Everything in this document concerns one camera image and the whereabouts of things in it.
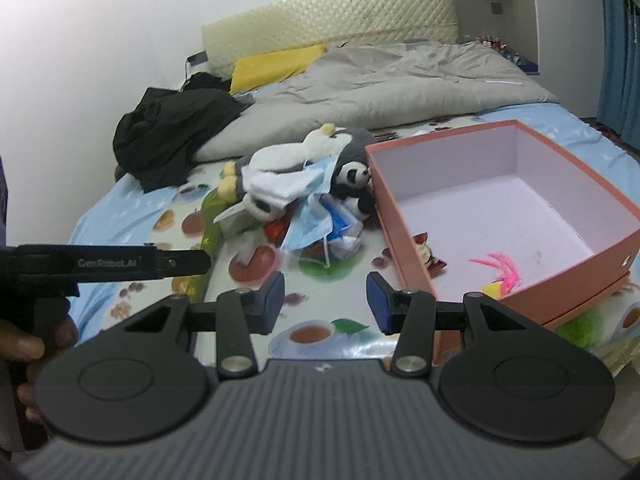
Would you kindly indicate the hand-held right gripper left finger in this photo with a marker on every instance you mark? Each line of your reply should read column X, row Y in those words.
column 274, row 301

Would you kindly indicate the blue printed bag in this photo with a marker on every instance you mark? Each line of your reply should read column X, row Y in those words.
column 522, row 62

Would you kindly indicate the white fuzzy sock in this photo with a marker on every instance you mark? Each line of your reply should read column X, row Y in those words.
column 250, row 250

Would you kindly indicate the red snack wrapper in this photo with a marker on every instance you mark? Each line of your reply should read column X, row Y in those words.
column 276, row 232

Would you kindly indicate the pink cardboard box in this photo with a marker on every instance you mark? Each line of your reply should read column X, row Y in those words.
column 400, row 240

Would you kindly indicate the blue curtain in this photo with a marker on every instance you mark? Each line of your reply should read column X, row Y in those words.
column 620, row 60

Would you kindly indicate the grey white penguin plush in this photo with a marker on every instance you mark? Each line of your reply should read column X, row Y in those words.
column 320, row 146

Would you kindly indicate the cream quilted headboard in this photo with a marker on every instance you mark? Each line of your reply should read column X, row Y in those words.
column 325, row 10

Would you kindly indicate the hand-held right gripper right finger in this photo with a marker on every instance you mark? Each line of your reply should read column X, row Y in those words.
column 377, row 306

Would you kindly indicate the black clothes pile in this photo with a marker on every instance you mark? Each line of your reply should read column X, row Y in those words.
column 170, row 125

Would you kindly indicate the printed blue bedsheet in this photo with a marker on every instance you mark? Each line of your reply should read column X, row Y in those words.
column 150, row 220

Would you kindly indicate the white socks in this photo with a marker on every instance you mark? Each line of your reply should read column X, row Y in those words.
column 270, row 180

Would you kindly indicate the pink feather toy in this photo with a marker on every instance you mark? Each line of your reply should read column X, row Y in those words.
column 500, row 267

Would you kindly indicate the small panda plush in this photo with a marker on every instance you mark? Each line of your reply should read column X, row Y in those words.
column 352, row 175

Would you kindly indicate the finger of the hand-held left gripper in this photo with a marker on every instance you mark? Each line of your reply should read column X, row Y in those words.
column 120, row 262

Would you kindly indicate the wall socket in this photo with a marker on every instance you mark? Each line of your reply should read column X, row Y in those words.
column 497, row 8

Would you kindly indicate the blue white printed packet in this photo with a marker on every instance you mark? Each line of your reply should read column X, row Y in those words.
column 345, row 222

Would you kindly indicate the person's left hand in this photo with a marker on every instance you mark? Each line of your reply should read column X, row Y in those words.
column 22, row 350

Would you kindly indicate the row of small bottles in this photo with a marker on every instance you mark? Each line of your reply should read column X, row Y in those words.
column 487, row 42

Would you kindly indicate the green plush toy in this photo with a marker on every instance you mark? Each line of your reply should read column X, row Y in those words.
column 212, row 230

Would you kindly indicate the red brown snack packet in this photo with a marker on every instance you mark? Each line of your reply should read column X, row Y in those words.
column 430, row 255

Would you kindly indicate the yellow pillow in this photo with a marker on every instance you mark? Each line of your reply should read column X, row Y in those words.
column 275, row 67

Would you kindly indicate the grey duvet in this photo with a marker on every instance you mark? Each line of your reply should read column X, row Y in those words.
column 390, row 85

